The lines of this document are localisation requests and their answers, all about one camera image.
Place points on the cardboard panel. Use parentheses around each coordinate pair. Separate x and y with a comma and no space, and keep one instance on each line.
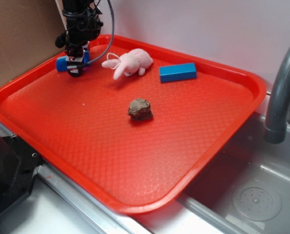
(28,30)

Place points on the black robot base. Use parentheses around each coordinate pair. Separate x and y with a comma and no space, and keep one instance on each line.
(18,166)

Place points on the grey faucet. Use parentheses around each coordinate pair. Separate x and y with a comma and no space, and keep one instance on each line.
(278,112)

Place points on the blue sponge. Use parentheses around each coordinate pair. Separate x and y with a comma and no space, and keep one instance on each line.
(61,62)

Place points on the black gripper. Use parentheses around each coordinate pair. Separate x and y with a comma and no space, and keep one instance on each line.
(82,27)

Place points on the blue rectangular block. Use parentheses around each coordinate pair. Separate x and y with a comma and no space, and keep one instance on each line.
(177,72)

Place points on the brown rock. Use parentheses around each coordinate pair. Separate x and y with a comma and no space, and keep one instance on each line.
(140,109)

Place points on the red plastic tray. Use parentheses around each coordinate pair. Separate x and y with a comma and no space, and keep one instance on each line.
(81,126)

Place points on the grey sink basin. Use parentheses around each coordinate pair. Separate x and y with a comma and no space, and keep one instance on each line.
(244,190)

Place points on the pink plush bunny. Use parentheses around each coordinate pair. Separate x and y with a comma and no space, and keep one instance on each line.
(128,64)

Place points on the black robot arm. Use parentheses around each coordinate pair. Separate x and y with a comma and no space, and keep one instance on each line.
(79,5)

